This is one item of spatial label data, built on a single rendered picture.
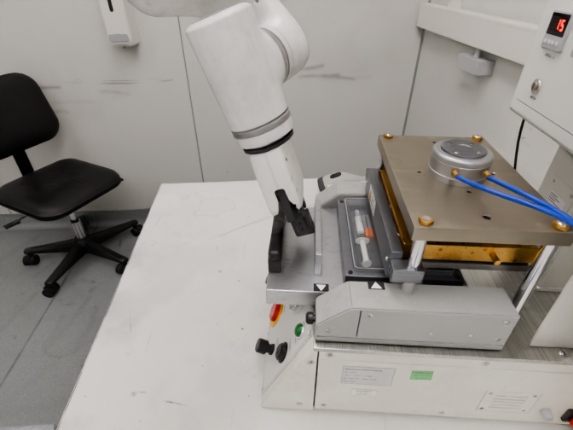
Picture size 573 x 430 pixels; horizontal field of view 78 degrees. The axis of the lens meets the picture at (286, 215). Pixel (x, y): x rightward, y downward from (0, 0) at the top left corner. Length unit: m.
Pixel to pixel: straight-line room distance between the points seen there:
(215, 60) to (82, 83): 1.76
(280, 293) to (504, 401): 0.37
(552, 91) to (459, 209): 0.24
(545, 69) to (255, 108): 0.43
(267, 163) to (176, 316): 0.45
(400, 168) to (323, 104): 1.53
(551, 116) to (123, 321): 0.83
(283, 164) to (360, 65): 1.60
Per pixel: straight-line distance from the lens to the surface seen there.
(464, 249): 0.51
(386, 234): 0.50
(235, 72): 0.44
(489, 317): 0.52
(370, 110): 2.12
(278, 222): 0.58
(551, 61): 0.66
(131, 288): 0.90
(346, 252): 0.55
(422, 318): 0.50
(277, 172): 0.48
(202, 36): 0.45
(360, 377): 0.58
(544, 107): 0.65
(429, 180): 0.53
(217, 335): 0.76
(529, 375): 0.63
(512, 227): 0.48
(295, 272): 0.55
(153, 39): 2.01
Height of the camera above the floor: 1.35
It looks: 35 degrees down
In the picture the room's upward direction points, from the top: straight up
